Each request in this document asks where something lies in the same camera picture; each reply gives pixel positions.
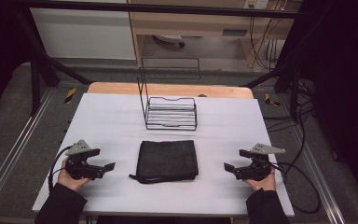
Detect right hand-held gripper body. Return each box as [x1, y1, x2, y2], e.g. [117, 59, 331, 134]
[234, 143, 286, 182]

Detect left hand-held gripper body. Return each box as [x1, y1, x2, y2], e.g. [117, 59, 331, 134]
[64, 139, 105, 181]

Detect black towel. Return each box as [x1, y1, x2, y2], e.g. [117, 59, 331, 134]
[129, 139, 200, 185]

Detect black wire rack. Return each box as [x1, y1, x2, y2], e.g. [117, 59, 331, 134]
[136, 57, 201, 132]

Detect person's right hand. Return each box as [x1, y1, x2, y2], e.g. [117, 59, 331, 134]
[245, 166, 278, 192]

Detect person's left hand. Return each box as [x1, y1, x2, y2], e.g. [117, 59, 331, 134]
[57, 157, 91, 192]

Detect white table board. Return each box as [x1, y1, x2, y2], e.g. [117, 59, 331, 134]
[32, 92, 296, 217]

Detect yellow black tape strip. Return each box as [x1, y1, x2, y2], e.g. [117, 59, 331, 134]
[63, 87, 78, 105]
[264, 92, 282, 107]

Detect white cabinet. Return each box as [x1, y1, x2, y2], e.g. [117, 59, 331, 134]
[29, 7, 137, 61]

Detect light wooden desk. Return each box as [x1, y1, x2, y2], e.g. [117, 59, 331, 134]
[127, 0, 302, 69]

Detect office chair base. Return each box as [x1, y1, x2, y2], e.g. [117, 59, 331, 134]
[152, 34, 186, 49]

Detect left hand-held gripper cable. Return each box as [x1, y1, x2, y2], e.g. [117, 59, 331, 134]
[48, 145, 75, 194]

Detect hand-held gripper cable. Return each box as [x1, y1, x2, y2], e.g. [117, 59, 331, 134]
[269, 161, 322, 215]
[48, 145, 75, 194]

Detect right hand-held gripper cable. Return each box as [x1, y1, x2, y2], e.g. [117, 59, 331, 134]
[269, 161, 322, 215]

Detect aluminium floor rail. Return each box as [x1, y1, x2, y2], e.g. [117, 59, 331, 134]
[288, 120, 347, 224]
[0, 88, 56, 214]

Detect black floor cables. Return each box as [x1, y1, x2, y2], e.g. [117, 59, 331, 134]
[262, 78, 317, 134]

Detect hanging black cable bundle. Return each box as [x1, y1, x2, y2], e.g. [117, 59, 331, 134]
[249, 16, 282, 71]

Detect white wall socket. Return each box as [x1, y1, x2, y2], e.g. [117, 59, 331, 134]
[243, 0, 270, 10]

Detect black metal frame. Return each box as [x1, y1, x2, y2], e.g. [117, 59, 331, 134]
[12, 0, 306, 122]

